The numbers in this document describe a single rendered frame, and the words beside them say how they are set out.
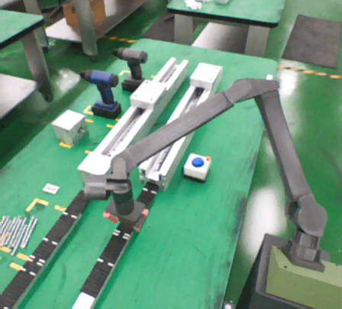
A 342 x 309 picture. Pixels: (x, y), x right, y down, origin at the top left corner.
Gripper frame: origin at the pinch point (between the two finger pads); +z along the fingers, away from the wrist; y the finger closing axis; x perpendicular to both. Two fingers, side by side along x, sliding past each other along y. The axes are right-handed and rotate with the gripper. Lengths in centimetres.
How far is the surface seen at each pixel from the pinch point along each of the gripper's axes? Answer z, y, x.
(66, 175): 3.1, 32.5, -12.0
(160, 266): 3.0, -14.4, 7.4
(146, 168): -5.2, 2.3, -19.9
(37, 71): 48, 160, -129
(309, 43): 79, -61, -354
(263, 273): 3.1, -42.9, -1.6
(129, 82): -3, 36, -72
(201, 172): -2.9, -15.7, -27.3
